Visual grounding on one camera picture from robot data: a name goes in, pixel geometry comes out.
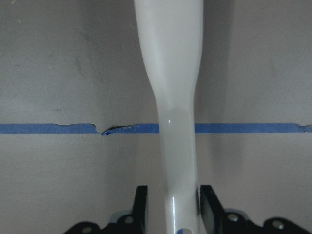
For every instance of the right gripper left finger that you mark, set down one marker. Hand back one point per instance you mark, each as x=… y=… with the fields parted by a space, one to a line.
x=139 y=209

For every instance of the beige hand brush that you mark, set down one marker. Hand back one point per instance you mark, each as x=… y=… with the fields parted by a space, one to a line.
x=171 y=37

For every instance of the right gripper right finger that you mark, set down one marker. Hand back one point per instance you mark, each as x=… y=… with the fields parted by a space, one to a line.
x=211 y=210

